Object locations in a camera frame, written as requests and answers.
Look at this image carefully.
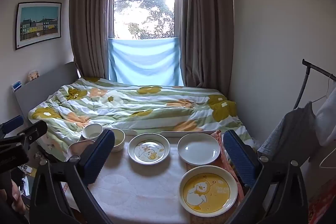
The person's left hand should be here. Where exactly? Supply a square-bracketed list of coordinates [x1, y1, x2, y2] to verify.
[11, 183, 27, 215]

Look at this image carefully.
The brown curtain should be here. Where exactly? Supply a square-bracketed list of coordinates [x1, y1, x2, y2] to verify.
[69, 0, 112, 80]
[178, 0, 234, 98]

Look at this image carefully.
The framed wall picture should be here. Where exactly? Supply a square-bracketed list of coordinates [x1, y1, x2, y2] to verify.
[15, 2, 62, 51]

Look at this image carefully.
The yellow duck print plate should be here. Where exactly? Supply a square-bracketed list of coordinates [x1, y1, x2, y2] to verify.
[179, 165, 239, 218]

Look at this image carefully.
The black clothes rack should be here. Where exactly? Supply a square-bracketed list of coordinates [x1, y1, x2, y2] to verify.
[293, 59, 336, 109]

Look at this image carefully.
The light blue window cloth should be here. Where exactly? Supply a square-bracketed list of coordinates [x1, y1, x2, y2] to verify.
[108, 37, 184, 86]

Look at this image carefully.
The white wire hanger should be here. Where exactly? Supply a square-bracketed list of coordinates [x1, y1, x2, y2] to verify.
[319, 145, 336, 169]

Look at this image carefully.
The window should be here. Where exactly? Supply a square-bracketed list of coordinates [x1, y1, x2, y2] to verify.
[109, 0, 181, 40]

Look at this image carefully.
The grey bed headboard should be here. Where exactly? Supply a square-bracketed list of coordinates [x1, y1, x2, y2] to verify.
[13, 61, 82, 125]

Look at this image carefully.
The plain white plate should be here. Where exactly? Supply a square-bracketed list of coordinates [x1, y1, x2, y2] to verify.
[177, 133, 221, 165]

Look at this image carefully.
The pale pink baking dish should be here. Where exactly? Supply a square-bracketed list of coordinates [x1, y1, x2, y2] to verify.
[67, 139, 96, 161]

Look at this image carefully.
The grey garment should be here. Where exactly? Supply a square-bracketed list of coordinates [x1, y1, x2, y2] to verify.
[257, 101, 317, 161]

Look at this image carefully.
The white cup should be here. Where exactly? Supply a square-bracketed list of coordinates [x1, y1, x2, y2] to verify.
[81, 123, 104, 140]

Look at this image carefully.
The blue and white card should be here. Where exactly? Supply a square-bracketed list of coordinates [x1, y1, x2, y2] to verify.
[11, 81, 24, 93]

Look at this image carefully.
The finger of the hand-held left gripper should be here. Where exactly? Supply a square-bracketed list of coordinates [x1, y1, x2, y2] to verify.
[0, 115, 25, 136]
[0, 120, 48, 147]

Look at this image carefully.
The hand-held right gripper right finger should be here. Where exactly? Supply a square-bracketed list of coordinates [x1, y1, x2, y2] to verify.
[223, 130, 309, 224]

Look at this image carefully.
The floral striped duvet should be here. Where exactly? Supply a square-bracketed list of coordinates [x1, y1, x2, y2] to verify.
[28, 77, 256, 161]

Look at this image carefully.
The white duck print plate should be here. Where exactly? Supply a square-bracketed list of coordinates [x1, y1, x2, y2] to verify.
[127, 133, 171, 165]

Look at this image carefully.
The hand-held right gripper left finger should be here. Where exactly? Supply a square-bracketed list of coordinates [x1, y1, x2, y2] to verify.
[29, 129, 116, 224]

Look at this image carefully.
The cream printed bowl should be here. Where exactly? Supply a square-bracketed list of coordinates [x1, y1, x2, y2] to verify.
[109, 128, 126, 153]

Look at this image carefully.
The red patterned bag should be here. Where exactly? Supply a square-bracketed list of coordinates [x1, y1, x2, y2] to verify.
[307, 182, 336, 224]

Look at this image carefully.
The white garment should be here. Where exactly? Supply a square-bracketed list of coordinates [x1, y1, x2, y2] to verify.
[314, 81, 336, 147]

